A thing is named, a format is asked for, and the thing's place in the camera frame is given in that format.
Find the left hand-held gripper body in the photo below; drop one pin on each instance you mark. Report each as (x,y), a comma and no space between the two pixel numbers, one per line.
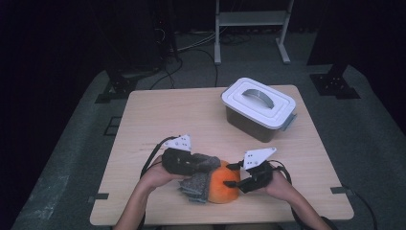
(178,163)

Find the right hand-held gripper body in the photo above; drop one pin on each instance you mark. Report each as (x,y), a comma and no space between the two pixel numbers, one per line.
(260,177)

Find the orange plush toy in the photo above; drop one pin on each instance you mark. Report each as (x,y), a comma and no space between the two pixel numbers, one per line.
(223,185)

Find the gray cloth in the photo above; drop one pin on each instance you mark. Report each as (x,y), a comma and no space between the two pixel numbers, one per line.
(196,188)

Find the brown transparent storage box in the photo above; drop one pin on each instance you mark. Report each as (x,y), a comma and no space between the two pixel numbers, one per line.
(249,127)

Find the white box lid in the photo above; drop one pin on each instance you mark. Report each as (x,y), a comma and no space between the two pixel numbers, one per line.
(242,105)

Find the person's right hand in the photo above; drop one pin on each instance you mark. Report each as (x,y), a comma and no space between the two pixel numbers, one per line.
(281,188)

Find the person's left hand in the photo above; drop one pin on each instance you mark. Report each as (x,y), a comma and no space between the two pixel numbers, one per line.
(159,179)

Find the black tape strip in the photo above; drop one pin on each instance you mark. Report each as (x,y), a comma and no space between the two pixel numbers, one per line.
(341,190)
(99,197)

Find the black metal stand base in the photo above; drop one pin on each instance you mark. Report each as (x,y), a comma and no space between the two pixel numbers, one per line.
(119,89)
(333,86)

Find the dark equipment rack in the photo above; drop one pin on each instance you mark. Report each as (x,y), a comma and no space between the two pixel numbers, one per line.
(137,35)

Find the white metal stand frame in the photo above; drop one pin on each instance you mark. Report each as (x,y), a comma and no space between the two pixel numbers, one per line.
(252,18)

